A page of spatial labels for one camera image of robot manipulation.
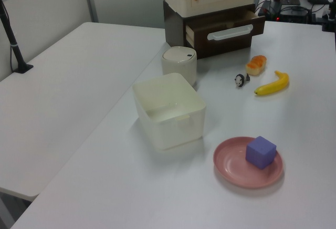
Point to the toy panda figure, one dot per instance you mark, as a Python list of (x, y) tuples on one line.
[(240, 80)]

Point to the small beige lidded trash can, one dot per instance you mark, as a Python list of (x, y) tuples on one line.
[(178, 66)]

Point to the black box with red light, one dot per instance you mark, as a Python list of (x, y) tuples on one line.
[(294, 15)]

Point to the yellow toy banana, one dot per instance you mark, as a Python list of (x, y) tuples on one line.
[(273, 87)]

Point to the cream open plastic bin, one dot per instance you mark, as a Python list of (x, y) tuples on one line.
[(168, 134)]

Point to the dark brown drawer housing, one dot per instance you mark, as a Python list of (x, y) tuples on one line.
[(173, 24)]

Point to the black mount bracket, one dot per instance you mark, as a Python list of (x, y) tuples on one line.
[(330, 21)]

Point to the toy bread with orange glaze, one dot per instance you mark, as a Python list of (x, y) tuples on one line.
[(256, 64)]

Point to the pink plate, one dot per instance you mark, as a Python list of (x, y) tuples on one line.
[(231, 166)]

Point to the purple cube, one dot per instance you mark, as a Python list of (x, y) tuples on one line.
[(260, 152)]

